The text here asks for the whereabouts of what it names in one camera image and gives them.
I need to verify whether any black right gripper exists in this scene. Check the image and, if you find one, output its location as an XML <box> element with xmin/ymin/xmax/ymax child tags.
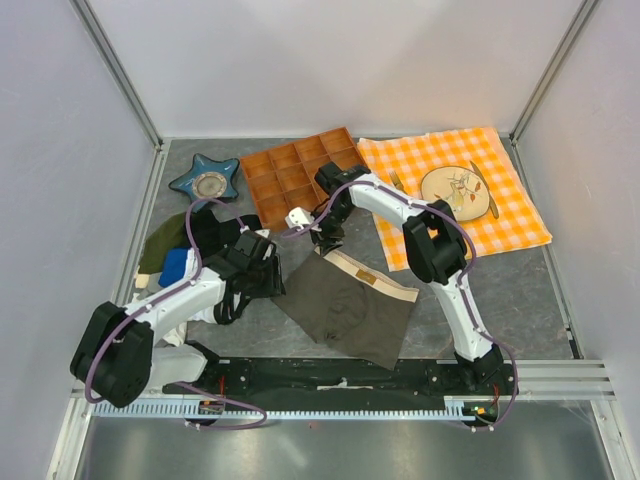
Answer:
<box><xmin>304</xmin><ymin>200</ymin><xmax>355</xmax><ymax>257</ymax></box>

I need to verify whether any olive grey underwear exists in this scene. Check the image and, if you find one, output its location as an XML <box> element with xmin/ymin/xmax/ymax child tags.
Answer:
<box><xmin>273</xmin><ymin>250</ymin><xmax>419</xmax><ymax>370</ymax></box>

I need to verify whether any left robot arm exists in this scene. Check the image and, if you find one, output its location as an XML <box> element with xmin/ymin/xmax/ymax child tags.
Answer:
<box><xmin>70</xmin><ymin>230</ymin><xmax>284</xmax><ymax>408</ymax></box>

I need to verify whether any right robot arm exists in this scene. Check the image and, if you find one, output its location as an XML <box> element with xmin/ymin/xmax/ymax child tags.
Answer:
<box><xmin>311</xmin><ymin>162</ymin><xmax>503</xmax><ymax>394</ymax></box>

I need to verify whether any white black striped garment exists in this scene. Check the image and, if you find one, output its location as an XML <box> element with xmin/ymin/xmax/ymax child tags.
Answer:
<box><xmin>162</xmin><ymin>292</ymin><xmax>252</xmax><ymax>347</ymax></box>

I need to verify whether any wooden compartment tray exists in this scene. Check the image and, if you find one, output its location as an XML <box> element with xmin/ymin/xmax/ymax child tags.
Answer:
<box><xmin>240</xmin><ymin>127</ymin><xmax>365</xmax><ymax>232</ymax></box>

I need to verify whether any gold fork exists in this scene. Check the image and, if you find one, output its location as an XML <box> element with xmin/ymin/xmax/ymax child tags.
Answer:
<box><xmin>389</xmin><ymin>170</ymin><xmax>406</xmax><ymax>192</ymax></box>

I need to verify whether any blue white garment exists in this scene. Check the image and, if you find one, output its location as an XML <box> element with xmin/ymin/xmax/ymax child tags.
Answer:
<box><xmin>158</xmin><ymin>248</ymin><xmax>198</xmax><ymax>288</ymax></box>

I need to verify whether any dark green garment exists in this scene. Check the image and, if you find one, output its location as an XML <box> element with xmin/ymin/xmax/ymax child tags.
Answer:
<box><xmin>138</xmin><ymin>212</ymin><xmax>190</xmax><ymax>275</ymax></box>

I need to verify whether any blue star shaped dish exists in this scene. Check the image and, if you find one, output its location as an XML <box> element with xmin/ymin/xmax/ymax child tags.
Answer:
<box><xmin>168</xmin><ymin>153</ymin><xmax>240</xmax><ymax>203</ymax></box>

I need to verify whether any yellow checkered cloth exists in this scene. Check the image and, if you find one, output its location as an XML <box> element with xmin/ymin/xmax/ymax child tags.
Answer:
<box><xmin>357</xmin><ymin>127</ymin><xmax>552</xmax><ymax>256</ymax></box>

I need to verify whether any bird pattern ceramic plate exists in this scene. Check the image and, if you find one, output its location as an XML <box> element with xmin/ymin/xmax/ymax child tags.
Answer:
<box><xmin>420</xmin><ymin>166</ymin><xmax>490</xmax><ymax>223</ymax></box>

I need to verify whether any gold knife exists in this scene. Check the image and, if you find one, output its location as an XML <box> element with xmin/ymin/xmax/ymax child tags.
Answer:
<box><xmin>469</xmin><ymin>160</ymin><xmax>501</xmax><ymax>220</ymax></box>

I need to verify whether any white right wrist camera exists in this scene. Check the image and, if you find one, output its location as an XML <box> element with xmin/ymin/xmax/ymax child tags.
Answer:
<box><xmin>285</xmin><ymin>207</ymin><xmax>314</xmax><ymax>231</ymax></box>

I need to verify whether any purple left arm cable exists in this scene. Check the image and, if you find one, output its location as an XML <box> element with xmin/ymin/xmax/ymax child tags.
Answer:
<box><xmin>84</xmin><ymin>197</ymin><xmax>268</xmax><ymax>430</ymax></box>

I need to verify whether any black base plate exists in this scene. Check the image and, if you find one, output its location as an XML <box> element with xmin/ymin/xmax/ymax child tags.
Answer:
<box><xmin>192</xmin><ymin>342</ymin><xmax>516</xmax><ymax>410</ymax></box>

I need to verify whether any slotted cable duct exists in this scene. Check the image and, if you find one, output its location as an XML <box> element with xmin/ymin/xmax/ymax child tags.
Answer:
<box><xmin>92</xmin><ymin>396</ymin><xmax>482</xmax><ymax>421</ymax></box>

